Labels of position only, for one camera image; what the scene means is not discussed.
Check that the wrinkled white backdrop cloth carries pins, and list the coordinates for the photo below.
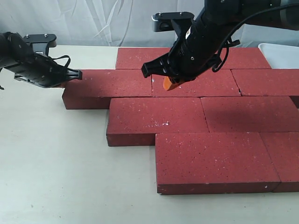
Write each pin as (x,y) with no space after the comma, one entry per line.
(125,23)

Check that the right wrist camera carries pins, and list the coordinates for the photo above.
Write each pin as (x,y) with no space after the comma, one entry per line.
(180,22)

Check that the large front red brick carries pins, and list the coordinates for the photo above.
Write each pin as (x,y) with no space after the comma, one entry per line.
(213,163)

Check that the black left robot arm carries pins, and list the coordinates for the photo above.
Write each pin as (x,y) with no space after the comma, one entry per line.
(28,58)

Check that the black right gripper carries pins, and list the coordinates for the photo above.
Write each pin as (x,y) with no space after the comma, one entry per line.
(192,57)

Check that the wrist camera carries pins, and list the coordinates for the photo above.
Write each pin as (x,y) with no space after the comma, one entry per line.
(41,43)
(180,22)

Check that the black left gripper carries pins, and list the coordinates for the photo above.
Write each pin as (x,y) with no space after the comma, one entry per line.
(44,72)

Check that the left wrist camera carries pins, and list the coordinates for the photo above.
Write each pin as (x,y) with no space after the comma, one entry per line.
(41,43)

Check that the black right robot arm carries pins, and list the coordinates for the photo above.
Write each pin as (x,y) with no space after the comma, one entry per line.
(222,18)

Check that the white plastic tray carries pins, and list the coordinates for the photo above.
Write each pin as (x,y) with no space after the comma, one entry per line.
(280,56)

